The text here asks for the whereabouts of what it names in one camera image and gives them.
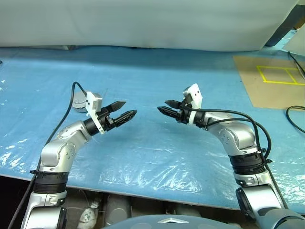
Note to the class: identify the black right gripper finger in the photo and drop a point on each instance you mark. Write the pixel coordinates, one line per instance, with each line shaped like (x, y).
(170, 112)
(175, 104)

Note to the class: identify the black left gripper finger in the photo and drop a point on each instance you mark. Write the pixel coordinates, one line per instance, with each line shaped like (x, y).
(125, 118)
(116, 106)

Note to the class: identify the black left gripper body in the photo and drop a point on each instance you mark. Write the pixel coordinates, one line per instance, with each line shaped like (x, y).
(106, 120)

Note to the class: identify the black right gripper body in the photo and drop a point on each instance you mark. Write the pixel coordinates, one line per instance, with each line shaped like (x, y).
(183, 114)

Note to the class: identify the grey round object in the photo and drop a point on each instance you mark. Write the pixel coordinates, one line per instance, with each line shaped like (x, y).
(79, 98)

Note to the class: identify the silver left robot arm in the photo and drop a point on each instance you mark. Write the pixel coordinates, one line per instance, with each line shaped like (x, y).
(59, 150)

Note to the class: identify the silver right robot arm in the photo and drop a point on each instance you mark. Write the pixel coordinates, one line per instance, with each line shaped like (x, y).
(238, 136)

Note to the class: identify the grey rounded shape under table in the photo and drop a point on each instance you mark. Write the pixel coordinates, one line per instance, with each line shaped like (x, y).
(118, 205)

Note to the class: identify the brown cardboard sheet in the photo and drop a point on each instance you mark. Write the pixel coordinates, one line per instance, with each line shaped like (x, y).
(267, 95)

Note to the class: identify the white backdrop cloth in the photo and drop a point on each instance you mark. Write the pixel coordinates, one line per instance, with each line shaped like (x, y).
(143, 23)

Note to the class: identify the yellow tape outline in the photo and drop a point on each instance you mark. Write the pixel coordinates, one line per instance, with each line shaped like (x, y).
(262, 76)

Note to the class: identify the white crumpled object under table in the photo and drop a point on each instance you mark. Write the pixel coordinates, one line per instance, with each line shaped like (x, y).
(88, 214)

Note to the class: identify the grey robot torso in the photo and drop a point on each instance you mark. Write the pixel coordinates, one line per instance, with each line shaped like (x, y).
(143, 223)

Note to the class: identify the pale grey leaning board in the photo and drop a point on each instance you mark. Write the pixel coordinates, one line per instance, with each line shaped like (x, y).
(297, 40)

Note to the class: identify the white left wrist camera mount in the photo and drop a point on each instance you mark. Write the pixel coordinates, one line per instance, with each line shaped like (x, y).
(91, 105)

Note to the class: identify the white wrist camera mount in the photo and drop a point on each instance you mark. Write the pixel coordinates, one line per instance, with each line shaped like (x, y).
(91, 105)
(196, 94)

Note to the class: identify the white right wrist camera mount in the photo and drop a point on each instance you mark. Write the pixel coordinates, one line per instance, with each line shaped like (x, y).
(196, 94)

